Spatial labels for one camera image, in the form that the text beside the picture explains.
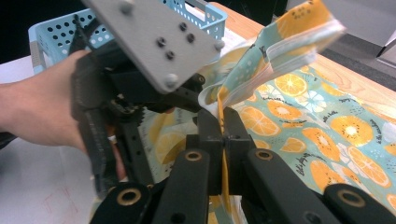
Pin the orange print tote bag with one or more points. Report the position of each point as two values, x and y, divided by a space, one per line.
311 130

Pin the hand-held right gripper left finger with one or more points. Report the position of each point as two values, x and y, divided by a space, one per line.
211 137

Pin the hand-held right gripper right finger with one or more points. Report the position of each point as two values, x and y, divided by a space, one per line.
236 133

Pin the light blue plastic basket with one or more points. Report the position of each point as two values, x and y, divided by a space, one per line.
56 34

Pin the white table mat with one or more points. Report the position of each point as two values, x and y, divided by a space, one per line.
37 186

